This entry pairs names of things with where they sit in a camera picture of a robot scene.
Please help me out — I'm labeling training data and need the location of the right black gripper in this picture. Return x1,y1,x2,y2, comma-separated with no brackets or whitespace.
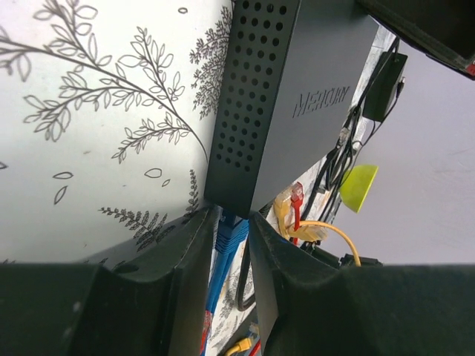
359,0,474,80

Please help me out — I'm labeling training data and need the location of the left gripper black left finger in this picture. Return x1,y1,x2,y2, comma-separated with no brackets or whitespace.
1,208,219,355

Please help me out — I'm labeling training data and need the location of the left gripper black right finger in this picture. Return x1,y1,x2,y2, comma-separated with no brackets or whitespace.
249,214,474,355

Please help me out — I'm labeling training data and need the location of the yellow ethernet cable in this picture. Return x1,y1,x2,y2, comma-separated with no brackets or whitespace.
273,188,294,240
287,220,363,267

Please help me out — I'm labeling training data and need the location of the red ethernet cable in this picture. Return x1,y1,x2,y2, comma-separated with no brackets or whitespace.
289,182,305,245

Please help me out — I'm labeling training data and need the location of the black network switch box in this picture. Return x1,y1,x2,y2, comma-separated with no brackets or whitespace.
204,1,378,218

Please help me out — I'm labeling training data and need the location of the lime green bowl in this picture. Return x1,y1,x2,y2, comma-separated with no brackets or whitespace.
339,165,379,214

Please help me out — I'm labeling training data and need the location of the floral patterned table mat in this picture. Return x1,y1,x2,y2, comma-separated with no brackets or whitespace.
0,0,398,356

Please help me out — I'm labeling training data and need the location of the black short patch cable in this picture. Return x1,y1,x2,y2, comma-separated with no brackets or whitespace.
235,237,257,312

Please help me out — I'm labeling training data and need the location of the black power adapter cable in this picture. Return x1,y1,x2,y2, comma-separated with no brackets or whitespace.
311,39,409,223

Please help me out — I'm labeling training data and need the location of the blue ethernet cable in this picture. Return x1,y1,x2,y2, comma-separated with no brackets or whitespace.
202,209,249,334

